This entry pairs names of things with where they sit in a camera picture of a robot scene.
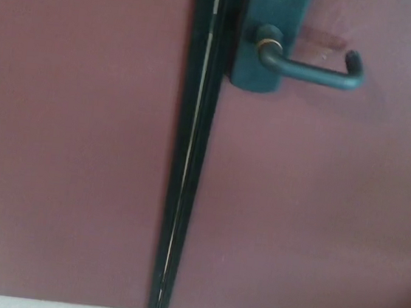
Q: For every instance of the black door edge seal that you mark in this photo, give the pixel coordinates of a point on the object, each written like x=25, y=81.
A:
x=185, y=122
x=202, y=124

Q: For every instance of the plain maroon door leaf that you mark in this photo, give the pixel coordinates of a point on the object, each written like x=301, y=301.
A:
x=69, y=146

